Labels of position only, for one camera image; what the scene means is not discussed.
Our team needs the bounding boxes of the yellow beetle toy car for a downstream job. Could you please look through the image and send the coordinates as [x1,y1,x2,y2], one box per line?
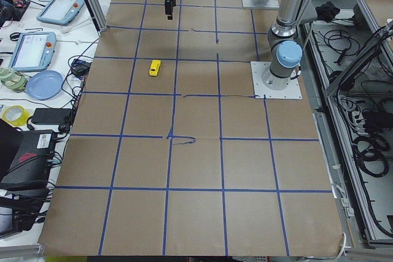
[149,60,161,77]

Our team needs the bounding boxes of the upper teach pendant tablet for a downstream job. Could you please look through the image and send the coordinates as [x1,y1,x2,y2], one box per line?
[36,0,85,26]

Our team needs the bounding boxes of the teach pendant tablet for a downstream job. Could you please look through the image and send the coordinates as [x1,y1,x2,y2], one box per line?
[36,0,85,26]
[9,32,57,72]

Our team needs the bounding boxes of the lower teach pendant tablet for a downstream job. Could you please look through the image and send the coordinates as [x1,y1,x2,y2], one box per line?
[9,32,57,72]

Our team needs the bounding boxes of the blue plastic plate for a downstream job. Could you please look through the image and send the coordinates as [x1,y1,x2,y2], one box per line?
[25,71,63,100]

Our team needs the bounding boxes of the black power adapter brick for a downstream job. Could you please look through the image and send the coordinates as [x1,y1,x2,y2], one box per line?
[31,108,71,125]

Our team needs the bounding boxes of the green tape rolls stack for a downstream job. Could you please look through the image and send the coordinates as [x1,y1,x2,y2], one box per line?
[1,67,28,93]

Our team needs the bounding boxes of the yellow tape roll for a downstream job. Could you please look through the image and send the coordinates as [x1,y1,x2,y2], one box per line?
[2,106,30,127]

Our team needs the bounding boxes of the black computer box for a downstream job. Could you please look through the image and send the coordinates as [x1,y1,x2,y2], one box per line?
[1,128,56,191]

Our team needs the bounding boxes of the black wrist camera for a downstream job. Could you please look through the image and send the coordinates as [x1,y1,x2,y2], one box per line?
[164,0,176,20]

